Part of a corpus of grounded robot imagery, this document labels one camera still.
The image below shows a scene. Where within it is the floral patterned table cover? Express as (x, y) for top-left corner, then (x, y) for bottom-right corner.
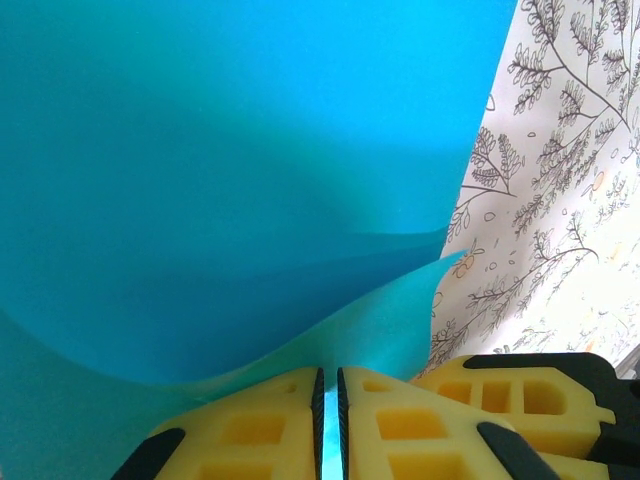
(414, 0), (640, 381)

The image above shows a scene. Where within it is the blue square paper sheet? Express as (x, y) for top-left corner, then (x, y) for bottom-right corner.
(0, 0), (519, 480)

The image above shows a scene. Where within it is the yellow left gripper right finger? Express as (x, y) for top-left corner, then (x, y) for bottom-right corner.
(337, 367), (561, 480)

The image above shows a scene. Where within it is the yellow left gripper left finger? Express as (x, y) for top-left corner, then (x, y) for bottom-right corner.
(112, 367), (326, 480)

